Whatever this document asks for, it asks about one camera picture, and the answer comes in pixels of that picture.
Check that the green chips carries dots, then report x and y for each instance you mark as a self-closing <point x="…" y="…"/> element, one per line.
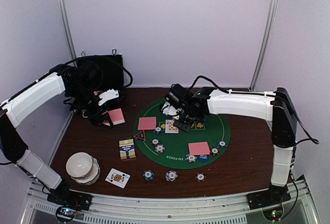
<point x="157" y="130"/>
<point x="222" y="144"/>

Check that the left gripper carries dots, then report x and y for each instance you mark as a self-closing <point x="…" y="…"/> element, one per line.
<point x="96" y="120"/>

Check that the blue small blind button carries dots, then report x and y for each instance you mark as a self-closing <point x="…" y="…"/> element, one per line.
<point x="203" y="158"/>

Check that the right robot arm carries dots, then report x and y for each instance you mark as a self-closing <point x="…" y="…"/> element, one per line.
<point x="275" y="107"/>

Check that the blue white poker chip stack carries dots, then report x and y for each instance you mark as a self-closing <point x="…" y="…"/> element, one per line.
<point x="171" y="175"/>

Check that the white scalloped plate stack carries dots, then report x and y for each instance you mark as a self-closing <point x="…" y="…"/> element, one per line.
<point x="93" y="175"/>

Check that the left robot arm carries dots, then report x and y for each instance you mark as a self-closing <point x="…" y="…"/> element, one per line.
<point x="61" y="79"/>

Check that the face-up jack card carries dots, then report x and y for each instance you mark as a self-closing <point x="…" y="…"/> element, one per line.
<point x="117" y="178"/>

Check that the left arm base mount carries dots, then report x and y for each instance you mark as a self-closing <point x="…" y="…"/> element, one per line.
<point x="74" y="200"/>

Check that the triangular all-in button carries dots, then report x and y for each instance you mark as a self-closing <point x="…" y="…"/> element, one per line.
<point x="140" y="136"/>

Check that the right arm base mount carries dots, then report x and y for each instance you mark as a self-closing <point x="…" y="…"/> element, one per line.
<point x="266" y="198"/>

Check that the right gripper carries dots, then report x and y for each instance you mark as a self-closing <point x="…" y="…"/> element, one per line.
<point x="185" y="126"/>

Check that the red cards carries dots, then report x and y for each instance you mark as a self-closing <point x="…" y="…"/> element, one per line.
<point x="199" y="148"/>

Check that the blue gold card box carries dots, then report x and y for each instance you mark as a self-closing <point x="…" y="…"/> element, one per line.
<point x="127" y="149"/>

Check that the black poker case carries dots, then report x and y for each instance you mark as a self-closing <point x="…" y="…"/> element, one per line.
<point x="102" y="72"/>

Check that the orange chips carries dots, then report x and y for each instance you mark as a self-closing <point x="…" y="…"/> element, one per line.
<point x="155" y="142"/>
<point x="214" y="151"/>

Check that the white ceramic bowl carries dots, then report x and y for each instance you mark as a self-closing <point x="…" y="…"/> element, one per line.
<point x="79" y="165"/>

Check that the face-up red community card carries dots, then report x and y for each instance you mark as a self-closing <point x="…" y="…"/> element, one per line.
<point x="170" y="128"/>

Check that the round green poker mat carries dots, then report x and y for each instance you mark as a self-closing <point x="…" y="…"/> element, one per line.
<point x="212" y="130"/>

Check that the red card being dealt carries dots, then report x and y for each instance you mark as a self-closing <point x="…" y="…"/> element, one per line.
<point x="147" y="123"/>

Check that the blue white chips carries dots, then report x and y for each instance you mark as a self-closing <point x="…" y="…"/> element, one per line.
<point x="190" y="158"/>
<point x="160" y="148"/>

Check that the green poker chip stack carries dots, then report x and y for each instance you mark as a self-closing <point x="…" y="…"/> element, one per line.
<point x="148" y="175"/>

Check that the red backed card deck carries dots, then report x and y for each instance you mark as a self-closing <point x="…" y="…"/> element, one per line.
<point x="116" y="116"/>

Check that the orange black poker chip stack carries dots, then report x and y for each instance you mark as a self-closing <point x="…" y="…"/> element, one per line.
<point x="200" y="177"/>

